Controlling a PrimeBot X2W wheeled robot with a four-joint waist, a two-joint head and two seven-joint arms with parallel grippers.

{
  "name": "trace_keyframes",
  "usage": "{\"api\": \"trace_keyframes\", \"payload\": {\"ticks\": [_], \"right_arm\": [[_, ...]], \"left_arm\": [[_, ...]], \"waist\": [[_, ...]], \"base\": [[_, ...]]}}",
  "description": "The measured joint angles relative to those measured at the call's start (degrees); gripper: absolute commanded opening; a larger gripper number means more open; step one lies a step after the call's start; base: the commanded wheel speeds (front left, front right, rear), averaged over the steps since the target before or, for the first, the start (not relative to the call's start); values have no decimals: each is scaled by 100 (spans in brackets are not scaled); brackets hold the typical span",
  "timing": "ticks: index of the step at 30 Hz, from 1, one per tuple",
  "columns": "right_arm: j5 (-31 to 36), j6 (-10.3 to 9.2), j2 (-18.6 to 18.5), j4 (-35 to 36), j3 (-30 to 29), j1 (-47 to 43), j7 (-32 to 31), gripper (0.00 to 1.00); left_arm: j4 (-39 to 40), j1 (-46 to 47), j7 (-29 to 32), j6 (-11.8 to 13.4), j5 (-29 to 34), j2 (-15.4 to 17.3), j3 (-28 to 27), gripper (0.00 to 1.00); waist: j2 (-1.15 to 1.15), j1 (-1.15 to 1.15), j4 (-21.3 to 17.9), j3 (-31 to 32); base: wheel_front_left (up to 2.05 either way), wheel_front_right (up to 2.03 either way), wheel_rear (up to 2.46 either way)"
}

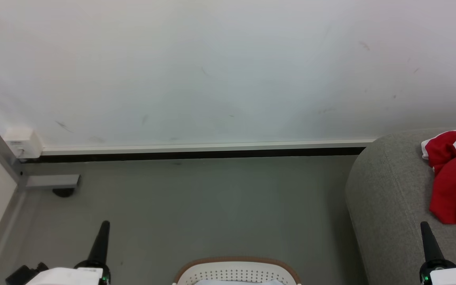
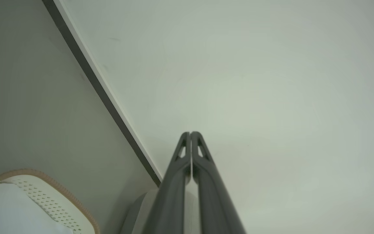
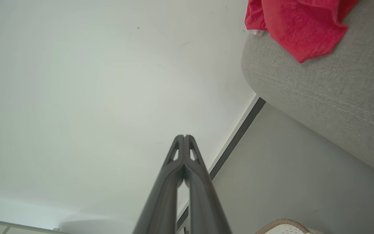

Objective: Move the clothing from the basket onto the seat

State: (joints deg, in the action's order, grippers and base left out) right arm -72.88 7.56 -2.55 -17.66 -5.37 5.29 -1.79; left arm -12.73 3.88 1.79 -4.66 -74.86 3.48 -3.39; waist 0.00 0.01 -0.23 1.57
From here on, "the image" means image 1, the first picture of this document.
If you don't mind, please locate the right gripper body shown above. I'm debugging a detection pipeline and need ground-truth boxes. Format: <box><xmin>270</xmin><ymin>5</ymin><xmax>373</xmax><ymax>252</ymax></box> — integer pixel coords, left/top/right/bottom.
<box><xmin>420</xmin><ymin>259</ymin><xmax>456</xmax><ymax>285</ymax></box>

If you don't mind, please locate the red garment with white trim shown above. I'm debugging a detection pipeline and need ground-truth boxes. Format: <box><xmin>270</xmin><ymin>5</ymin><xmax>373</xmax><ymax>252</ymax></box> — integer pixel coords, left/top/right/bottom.
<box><xmin>421</xmin><ymin>123</ymin><xmax>456</xmax><ymax>225</ymax></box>

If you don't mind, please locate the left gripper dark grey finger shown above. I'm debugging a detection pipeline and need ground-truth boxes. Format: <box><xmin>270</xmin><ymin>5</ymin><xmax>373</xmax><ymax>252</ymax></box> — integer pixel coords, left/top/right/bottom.
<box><xmin>87</xmin><ymin>221</ymin><xmax>111</xmax><ymax>266</ymax></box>

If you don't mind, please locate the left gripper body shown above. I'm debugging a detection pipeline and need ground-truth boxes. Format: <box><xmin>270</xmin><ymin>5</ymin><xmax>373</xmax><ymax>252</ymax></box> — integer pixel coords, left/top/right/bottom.
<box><xmin>26</xmin><ymin>259</ymin><xmax>112</xmax><ymax>285</ymax></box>

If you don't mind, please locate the white wall socket box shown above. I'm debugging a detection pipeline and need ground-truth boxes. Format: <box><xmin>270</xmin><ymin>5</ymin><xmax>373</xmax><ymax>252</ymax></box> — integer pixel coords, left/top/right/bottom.
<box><xmin>4</xmin><ymin>127</ymin><xmax>43</xmax><ymax>160</ymax></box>

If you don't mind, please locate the white laundry basket brown rim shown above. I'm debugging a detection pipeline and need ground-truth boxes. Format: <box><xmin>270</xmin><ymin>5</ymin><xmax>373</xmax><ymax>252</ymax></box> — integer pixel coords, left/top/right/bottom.
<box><xmin>173</xmin><ymin>256</ymin><xmax>302</xmax><ymax>285</ymax></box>

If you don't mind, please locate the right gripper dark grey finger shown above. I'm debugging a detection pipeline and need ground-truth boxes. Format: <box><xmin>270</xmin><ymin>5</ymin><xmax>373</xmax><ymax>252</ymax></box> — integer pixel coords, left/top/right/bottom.
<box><xmin>420</xmin><ymin>221</ymin><xmax>446</xmax><ymax>263</ymax></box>

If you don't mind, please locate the white and black baseboard strip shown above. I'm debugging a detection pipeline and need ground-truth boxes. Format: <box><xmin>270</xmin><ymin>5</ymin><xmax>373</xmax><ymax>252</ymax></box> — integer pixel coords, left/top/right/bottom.
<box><xmin>40</xmin><ymin>139</ymin><xmax>377</xmax><ymax>162</ymax></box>

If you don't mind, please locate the grey fabric sofa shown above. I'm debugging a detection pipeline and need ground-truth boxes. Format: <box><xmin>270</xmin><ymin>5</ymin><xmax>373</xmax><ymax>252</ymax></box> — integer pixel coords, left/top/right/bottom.
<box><xmin>345</xmin><ymin>127</ymin><xmax>456</xmax><ymax>285</ymax></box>

